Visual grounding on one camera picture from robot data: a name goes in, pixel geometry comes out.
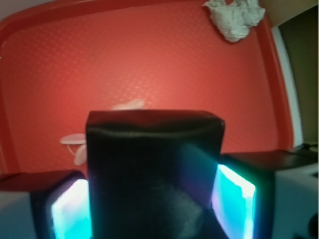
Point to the pink plush bunny toy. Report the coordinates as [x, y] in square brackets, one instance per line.
[76, 143]

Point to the red plastic tray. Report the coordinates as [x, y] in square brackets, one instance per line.
[62, 59]

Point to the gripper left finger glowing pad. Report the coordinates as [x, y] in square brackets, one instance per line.
[45, 205]

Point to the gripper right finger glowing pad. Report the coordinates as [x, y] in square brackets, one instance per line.
[267, 195]

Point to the black box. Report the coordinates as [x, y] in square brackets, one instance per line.
[151, 172]

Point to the crumpled white paper towel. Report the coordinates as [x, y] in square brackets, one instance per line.
[235, 20]

